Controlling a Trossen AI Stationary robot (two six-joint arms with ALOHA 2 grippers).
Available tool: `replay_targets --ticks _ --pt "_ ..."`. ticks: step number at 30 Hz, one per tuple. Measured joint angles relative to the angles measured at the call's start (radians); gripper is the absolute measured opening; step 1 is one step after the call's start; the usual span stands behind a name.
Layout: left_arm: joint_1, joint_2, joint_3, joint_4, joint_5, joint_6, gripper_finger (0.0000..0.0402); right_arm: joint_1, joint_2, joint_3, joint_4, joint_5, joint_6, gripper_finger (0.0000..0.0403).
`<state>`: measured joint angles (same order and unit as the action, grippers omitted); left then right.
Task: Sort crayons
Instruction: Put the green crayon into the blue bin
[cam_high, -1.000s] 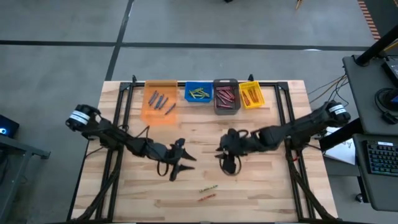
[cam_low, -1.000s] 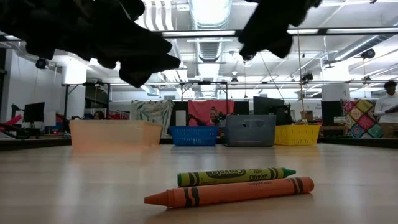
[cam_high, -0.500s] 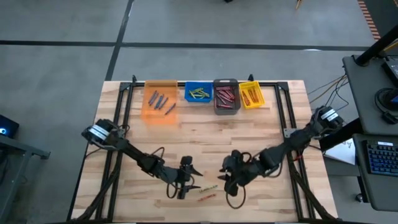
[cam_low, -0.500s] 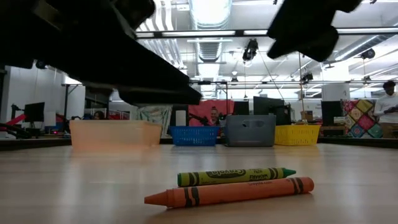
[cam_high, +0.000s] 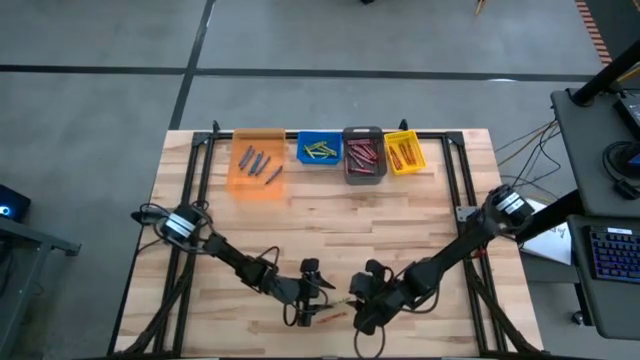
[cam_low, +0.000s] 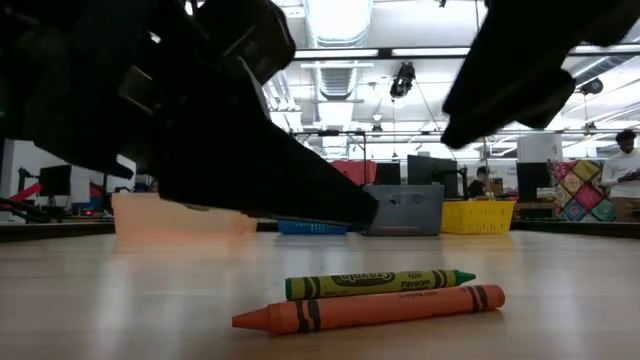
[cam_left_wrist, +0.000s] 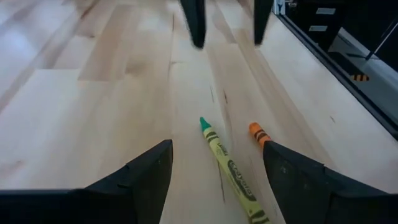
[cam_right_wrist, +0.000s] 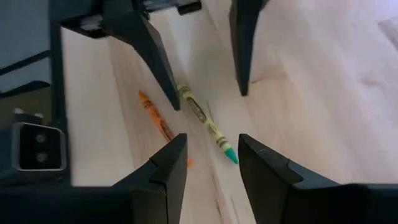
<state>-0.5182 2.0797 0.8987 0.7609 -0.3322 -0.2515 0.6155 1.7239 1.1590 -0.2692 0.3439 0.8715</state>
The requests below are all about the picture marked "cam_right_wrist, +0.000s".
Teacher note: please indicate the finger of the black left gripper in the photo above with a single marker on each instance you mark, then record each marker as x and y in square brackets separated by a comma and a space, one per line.
[244, 46]
[149, 46]

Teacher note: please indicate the black aluminium table frame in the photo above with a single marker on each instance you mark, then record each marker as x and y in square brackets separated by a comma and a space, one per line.
[59, 77]

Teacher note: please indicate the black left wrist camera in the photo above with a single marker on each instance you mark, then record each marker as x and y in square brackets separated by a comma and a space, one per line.
[40, 146]

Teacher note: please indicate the green crayon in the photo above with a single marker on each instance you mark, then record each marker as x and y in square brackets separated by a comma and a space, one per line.
[199, 113]

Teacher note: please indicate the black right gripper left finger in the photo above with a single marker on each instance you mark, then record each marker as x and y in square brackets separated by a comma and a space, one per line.
[155, 193]

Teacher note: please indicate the orange crayon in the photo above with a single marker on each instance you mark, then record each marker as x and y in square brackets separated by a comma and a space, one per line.
[155, 116]

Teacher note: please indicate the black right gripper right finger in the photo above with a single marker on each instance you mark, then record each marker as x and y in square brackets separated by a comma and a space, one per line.
[280, 202]

